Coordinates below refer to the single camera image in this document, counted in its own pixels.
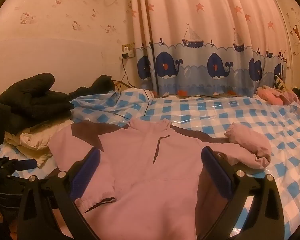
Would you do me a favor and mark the black cable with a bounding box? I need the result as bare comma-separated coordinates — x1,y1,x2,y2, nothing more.
114,57,153,123

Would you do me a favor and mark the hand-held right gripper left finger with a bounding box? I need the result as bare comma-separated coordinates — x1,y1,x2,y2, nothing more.
17,146,102,240

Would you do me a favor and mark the black garment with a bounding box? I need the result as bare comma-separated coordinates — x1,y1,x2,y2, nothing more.
69,74,115,98

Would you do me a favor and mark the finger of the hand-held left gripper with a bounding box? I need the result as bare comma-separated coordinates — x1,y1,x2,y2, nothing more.
0,158,38,178

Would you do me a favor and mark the whale print curtain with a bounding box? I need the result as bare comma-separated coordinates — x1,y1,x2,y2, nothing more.
129,0,290,97

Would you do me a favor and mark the wall socket with charger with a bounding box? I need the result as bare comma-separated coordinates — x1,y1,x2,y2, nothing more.
119,42,135,60

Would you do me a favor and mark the black puffer jacket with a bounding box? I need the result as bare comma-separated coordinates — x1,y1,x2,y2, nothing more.
0,72,74,130

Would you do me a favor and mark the cream puffer jacket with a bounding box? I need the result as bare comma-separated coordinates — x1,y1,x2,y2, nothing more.
4,120,74,168

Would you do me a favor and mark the pink and brown jacket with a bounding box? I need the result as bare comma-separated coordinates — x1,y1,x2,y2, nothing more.
49,119,273,240

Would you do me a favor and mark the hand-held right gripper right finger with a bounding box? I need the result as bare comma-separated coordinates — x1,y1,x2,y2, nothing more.
200,146,284,240

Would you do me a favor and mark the blue checkered plastic-covered bed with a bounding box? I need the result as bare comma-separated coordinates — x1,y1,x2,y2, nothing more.
0,89,300,240

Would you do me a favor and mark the striped plush toy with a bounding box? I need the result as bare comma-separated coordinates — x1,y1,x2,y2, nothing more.
273,74,288,92

